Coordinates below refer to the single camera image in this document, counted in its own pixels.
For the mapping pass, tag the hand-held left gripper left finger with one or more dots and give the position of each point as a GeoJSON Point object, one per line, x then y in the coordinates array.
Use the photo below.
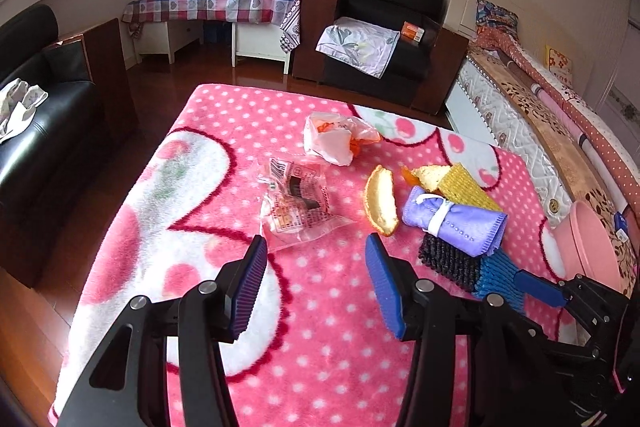
{"type": "Point", "coordinates": [250, 287]}

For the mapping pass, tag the white crumpled cloth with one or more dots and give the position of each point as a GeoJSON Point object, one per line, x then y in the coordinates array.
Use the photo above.
{"type": "Point", "coordinates": [20, 107]}

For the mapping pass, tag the brown wooden side cabinet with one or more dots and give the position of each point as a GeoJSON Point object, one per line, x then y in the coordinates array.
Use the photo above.
{"type": "Point", "coordinates": [445, 72]}
{"type": "Point", "coordinates": [312, 37]}

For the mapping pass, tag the blue foam net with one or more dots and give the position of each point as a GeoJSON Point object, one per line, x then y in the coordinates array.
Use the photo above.
{"type": "Point", "coordinates": [500, 277]}

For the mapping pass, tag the small orange peel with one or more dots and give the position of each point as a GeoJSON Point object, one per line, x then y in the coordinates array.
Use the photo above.
{"type": "Point", "coordinates": [429, 177]}

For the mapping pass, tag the white desk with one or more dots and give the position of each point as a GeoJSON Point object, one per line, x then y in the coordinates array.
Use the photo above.
{"type": "Point", "coordinates": [255, 39]}

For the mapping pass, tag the purple cloth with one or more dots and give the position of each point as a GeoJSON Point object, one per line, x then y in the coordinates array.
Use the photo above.
{"type": "Point", "coordinates": [460, 227]}

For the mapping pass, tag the floral white cloth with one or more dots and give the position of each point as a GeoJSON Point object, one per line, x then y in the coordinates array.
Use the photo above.
{"type": "Point", "coordinates": [357, 49]}

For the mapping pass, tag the white quilted mattress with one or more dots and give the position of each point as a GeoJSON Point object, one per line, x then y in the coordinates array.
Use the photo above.
{"type": "Point", "coordinates": [500, 117]}

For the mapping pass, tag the red dotted rolled quilt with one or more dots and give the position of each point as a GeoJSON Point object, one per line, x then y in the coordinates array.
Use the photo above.
{"type": "Point", "coordinates": [600, 142]}

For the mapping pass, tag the pink polka dot blanket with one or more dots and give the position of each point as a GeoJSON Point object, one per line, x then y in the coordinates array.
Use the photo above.
{"type": "Point", "coordinates": [325, 357]}

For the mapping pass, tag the black leather sofa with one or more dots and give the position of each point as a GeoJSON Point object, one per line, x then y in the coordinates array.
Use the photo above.
{"type": "Point", "coordinates": [45, 167]}

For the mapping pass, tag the colourful printed pillow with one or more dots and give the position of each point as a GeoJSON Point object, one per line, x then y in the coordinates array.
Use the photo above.
{"type": "Point", "coordinates": [495, 14]}

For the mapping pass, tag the black foam net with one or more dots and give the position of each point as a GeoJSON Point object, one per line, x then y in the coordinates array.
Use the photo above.
{"type": "Point", "coordinates": [450, 262]}

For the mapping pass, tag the yellow foam net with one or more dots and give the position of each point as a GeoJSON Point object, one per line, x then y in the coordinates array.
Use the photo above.
{"type": "Point", "coordinates": [465, 189]}

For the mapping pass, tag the orange box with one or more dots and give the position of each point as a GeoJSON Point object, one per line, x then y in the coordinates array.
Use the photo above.
{"type": "Point", "coordinates": [412, 32]}

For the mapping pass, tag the long orange peel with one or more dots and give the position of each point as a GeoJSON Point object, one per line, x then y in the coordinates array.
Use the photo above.
{"type": "Point", "coordinates": [380, 207]}

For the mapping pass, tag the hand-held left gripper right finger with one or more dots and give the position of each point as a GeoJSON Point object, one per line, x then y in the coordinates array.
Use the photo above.
{"type": "Point", "coordinates": [382, 287]}

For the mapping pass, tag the plaid covered table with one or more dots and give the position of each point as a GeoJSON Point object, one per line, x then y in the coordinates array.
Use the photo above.
{"type": "Point", "coordinates": [215, 4]}

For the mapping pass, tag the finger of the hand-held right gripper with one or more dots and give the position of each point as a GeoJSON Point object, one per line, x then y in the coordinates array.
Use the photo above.
{"type": "Point", "coordinates": [537, 288]}

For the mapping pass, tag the clear printed plastic wrapper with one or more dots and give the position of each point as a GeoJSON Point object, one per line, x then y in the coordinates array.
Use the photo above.
{"type": "Point", "coordinates": [295, 217]}

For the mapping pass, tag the pink plastic basin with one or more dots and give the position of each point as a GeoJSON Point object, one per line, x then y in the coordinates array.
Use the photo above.
{"type": "Point", "coordinates": [590, 242]}

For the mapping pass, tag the yellow flowered cushion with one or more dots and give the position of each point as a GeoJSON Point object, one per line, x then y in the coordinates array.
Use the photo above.
{"type": "Point", "coordinates": [559, 63]}

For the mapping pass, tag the white and orange plastic bag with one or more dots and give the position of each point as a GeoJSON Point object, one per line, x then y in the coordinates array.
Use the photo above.
{"type": "Point", "coordinates": [330, 142]}

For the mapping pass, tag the bed with patterned bedding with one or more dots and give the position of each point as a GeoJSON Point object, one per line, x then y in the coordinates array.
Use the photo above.
{"type": "Point", "coordinates": [565, 147]}

